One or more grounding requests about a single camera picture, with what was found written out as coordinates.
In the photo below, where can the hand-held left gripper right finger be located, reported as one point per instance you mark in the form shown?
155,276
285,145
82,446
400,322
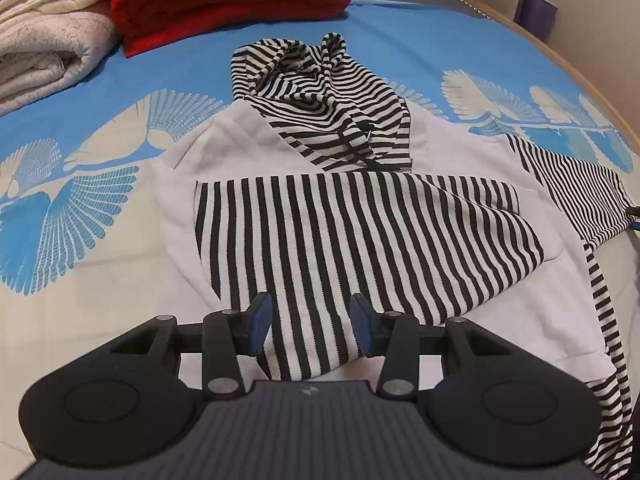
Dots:
361,321

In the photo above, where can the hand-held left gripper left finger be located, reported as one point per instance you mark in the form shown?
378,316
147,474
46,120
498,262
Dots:
260,321

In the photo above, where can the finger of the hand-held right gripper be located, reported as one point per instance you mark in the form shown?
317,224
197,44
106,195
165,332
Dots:
635,211

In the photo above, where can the black white striped hoodie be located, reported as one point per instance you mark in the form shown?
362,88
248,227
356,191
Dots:
320,220

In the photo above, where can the purple box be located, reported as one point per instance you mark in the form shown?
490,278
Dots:
536,15

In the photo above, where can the blue leaf printed bed sheet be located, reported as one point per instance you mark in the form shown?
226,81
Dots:
425,40

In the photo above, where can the red folded blanket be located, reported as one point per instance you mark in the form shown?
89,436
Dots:
225,0

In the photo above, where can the white folded quilt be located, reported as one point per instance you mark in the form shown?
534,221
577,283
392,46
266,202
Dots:
45,55

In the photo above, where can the wooden bed frame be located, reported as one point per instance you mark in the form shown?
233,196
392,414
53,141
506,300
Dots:
607,95

